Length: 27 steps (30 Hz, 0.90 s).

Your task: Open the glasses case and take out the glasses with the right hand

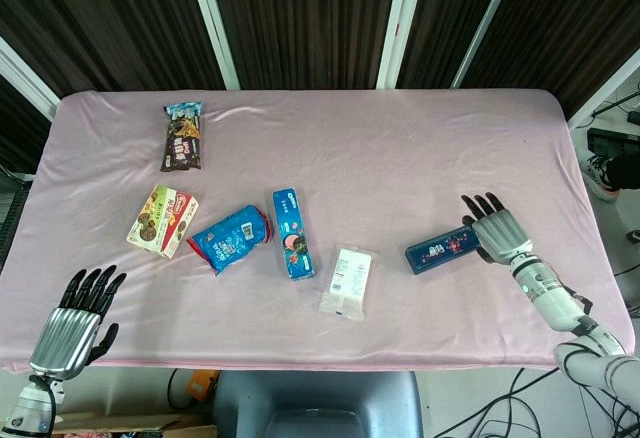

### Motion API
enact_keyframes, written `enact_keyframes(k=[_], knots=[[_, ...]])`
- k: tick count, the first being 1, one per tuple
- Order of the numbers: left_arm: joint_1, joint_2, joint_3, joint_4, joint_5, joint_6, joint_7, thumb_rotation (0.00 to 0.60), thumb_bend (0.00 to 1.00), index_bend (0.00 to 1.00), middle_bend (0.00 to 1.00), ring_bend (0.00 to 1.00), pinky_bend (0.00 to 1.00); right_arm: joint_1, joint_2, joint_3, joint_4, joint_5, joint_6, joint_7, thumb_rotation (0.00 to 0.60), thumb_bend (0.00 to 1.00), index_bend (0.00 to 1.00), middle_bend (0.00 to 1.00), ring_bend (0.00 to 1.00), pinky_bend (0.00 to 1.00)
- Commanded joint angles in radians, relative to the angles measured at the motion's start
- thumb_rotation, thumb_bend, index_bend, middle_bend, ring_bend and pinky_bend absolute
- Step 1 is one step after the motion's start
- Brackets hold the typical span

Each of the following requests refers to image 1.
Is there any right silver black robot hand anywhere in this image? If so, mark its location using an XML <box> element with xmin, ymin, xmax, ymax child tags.
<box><xmin>460</xmin><ymin>191</ymin><xmax>535</xmax><ymax>266</ymax></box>

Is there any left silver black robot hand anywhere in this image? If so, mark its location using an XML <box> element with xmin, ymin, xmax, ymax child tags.
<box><xmin>28</xmin><ymin>264</ymin><xmax>128</xmax><ymax>380</ymax></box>

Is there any blue glasses case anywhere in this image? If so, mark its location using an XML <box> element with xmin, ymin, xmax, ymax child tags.
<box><xmin>404</xmin><ymin>225</ymin><xmax>484</xmax><ymax>276</ymax></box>

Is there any white wipes pack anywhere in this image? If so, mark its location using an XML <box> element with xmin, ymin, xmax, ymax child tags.
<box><xmin>318</xmin><ymin>245</ymin><xmax>379</xmax><ymax>322</ymax></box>

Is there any brown cardboard box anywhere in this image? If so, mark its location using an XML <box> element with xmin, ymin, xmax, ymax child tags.
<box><xmin>52</xmin><ymin>410</ymin><xmax>219</xmax><ymax>438</ymax></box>

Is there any white grey sneaker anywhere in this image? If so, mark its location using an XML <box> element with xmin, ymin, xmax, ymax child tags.
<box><xmin>579</xmin><ymin>155</ymin><xmax>624</xmax><ymax>203</ymax></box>

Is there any black equipment box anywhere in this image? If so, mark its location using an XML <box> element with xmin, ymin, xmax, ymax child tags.
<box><xmin>585</xmin><ymin>127</ymin><xmax>640</xmax><ymax>157</ymax></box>

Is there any orange device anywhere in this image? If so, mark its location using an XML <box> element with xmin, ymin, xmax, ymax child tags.
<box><xmin>189</xmin><ymin>368</ymin><xmax>221</xmax><ymax>402</ymax></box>

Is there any cream red biscuit box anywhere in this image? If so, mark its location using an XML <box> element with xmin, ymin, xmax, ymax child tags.
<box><xmin>126</xmin><ymin>185</ymin><xmax>200</xmax><ymax>260</ymax></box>

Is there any pink tablecloth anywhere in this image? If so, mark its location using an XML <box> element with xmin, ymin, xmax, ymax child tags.
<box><xmin>0</xmin><ymin>88</ymin><xmax>632</xmax><ymax>373</ymax></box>

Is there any blue cookie bag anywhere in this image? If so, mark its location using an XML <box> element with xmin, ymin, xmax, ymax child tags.
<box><xmin>186</xmin><ymin>203</ymin><xmax>274</xmax><ymax>277</ymax></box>

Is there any blue Oreo box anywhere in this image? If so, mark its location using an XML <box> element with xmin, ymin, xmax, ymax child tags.
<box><xmin>272</xmin><ymin>187</ymin><xmax>317</xmax><ymax>282</ymax></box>

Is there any dark chocolate snack bag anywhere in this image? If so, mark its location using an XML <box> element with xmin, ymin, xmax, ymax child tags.
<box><xmin>159</xmin><ymin>101</ymin><xmax>205</xmax><ymax>173</ymax></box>

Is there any black floor cable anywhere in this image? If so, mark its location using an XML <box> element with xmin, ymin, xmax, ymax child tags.
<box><xmin>166</xmin><ymin>367</ymin><xmax>201</xmax><ymax>412</ymax></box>
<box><xmin>433</xmin><ymin>368</ymin><xmax>529</xmax><ymax>438</ymax></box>

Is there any white partition post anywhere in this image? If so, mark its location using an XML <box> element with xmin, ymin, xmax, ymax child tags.
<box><xmin>183</xmin><ymin>0</ymin><xmax>241</xmax><ymax>91</ymax></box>
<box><xmin>451</xmin><ymin>0</ymin><xmax>524</xmax><ymax>89</ymax></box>
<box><xmin>0</xmin><ymin>36</ymin><xmax>61</xmax><ymax>122</ymax></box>
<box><xmin>567</xmin><ymin>47</ymin><xmax>640</xmax><ymax>129</ymax></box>
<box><xmin>375</xmin><ymin>0</ymin><xmax>429</xmax><ymax>90</ymax></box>

